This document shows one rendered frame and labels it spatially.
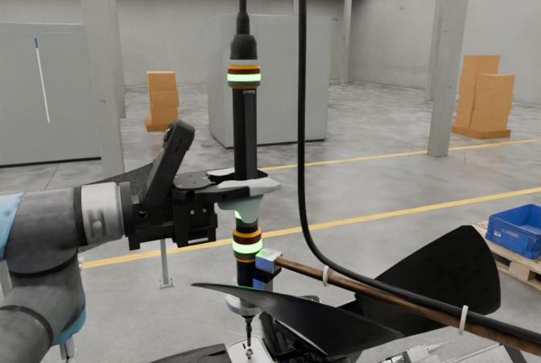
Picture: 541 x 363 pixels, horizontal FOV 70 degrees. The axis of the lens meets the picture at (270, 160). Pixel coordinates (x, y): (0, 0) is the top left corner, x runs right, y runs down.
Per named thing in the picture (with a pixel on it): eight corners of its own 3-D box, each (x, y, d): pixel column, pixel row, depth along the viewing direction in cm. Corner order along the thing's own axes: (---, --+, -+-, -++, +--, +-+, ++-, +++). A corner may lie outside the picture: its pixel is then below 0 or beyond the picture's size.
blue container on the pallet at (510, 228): (575, 243, 318) (581, 219, 311) (532, 260, 291) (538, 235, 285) (525, 225, 353) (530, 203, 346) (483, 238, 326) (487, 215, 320)
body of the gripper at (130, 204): (208, 219, 59) (125, 233, 55) (206, 165, 57) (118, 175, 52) (221, 241, 52) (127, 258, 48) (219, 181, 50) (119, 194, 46)
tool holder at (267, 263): (289, 301, 61) (290, 246, 59) (264, 327, 56) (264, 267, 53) (244, 283, 66) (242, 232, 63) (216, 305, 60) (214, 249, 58)
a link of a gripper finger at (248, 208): (280, 215, 56) (216, 220, 55) (281, 176, 54) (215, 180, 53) (285, 224, 53) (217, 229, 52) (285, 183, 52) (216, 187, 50)
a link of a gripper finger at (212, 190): (247, 190, 54) (184, 194, 53) (246, 178, 54) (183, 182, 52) (251, 202, 50) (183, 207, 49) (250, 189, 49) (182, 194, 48)
